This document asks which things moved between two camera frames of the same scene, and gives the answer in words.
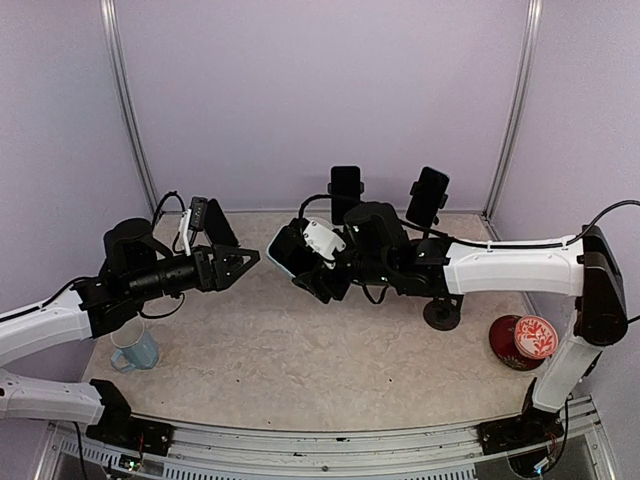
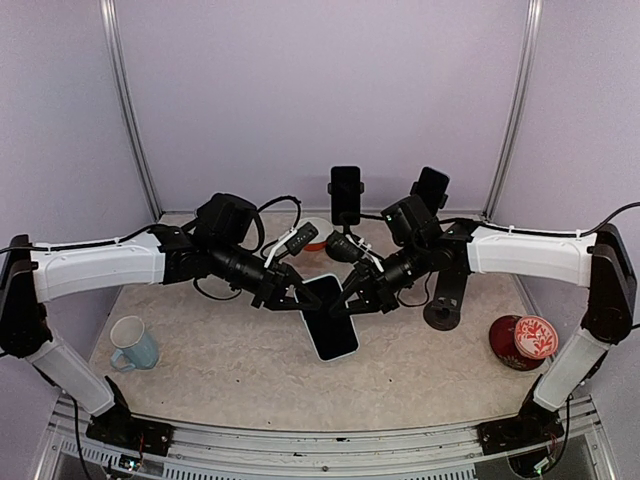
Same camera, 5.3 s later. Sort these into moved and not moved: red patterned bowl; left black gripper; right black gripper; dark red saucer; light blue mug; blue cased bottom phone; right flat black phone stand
Moved: left black gripper; blue cased bottom phone; right black gripper
Not moved: right flat black phone stand; light blue mug; dark red saucer; red patterned bowl
